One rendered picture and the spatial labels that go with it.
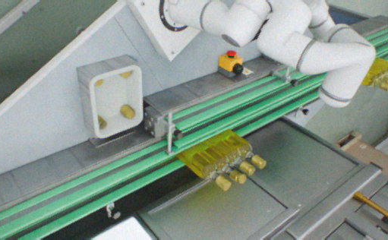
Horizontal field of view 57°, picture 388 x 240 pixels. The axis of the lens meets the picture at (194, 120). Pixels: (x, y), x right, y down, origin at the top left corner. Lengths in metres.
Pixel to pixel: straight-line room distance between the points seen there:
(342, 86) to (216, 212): 0.61
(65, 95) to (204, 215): 0.60
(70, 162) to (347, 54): 0.85
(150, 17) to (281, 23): 0.41
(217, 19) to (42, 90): 0.54
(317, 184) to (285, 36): 0.77
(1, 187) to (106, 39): 0.53
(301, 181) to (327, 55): 0.73
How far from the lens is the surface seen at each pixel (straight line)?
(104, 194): 1.21
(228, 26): 0.95
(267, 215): 1.30
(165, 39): 1.18
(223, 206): 1.29
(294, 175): 1.52
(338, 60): 0.89
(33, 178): 1.17
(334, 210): 1.41
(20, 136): 1.17
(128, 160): 1.20
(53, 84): 1.12
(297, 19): 0.94
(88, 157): 1.20
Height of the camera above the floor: 1.70
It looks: 38 degrees down
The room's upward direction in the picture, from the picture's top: 126 degrees clockwise
